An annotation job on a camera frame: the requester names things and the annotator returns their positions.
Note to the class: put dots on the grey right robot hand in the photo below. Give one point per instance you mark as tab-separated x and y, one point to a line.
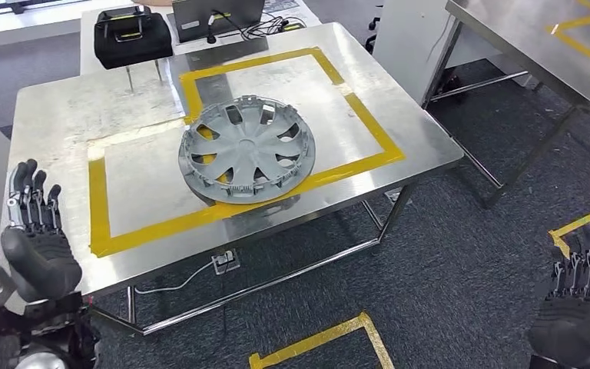
575	331

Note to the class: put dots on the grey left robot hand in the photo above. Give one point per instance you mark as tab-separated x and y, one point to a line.
40	265

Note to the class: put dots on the grey plastic wheel cover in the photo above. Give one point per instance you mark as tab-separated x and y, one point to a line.
246	153

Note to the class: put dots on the steel workbench table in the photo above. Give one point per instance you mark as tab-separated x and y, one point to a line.
147	188

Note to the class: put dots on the grey floor outlet box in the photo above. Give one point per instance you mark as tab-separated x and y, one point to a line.
397	196
225	262

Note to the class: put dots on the white desk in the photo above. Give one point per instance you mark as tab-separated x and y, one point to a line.
87	46
30	25

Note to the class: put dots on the black tool bag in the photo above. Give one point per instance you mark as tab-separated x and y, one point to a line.
132	46

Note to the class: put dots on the black object under table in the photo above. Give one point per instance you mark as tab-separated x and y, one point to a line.
447	84

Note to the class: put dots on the grey monitor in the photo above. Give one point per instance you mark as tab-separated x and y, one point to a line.
244	20

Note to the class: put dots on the white cabinet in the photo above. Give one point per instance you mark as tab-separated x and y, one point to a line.
407	46

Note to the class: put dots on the yellow black small device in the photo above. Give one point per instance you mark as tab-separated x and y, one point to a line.
290	26

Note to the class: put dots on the dark printed sheet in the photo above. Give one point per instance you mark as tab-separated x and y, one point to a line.
280	5

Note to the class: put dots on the black caster base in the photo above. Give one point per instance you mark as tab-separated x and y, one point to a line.
374	30

